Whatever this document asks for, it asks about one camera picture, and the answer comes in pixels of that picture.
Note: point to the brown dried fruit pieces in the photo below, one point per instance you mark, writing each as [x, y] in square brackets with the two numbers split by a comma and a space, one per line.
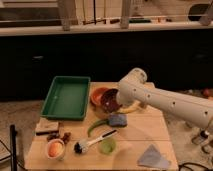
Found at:
[65, 137]

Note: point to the blue sponge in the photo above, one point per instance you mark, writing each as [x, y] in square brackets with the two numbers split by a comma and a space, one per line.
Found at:
[117, 120]

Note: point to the wooden block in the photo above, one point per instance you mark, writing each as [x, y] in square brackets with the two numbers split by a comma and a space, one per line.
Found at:
[46, 127]

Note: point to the black stand pole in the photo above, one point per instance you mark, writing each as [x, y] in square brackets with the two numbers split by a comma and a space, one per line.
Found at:
[13, 148]

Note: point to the small green cup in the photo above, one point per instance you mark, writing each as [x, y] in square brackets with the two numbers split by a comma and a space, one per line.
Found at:
[107, 146]

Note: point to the grey cloth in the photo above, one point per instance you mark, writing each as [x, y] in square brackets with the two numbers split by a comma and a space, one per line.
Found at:
[153, 158]

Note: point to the yellow banana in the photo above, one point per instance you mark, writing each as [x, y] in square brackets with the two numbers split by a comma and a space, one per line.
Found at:
[129, 109]

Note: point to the dark brown bowl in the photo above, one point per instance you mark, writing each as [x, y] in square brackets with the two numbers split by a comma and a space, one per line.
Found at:
[108, 101]

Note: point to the white dish brush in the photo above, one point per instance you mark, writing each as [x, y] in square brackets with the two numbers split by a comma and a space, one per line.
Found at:
[83, 145]

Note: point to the green plastic tray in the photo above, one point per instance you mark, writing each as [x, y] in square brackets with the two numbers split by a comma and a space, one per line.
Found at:
[67, 98]

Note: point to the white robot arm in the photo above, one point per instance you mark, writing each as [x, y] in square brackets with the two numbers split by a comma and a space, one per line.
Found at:
[196, 110]

